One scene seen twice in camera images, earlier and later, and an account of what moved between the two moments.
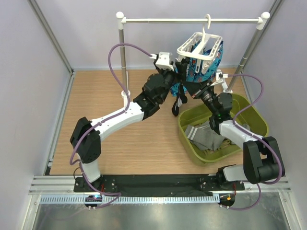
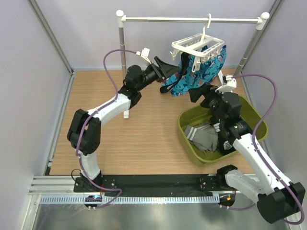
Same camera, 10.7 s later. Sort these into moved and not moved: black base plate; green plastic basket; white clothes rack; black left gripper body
Moved: black left gripper body
Not moved: white clothes rack; black base plate; green plastic basket
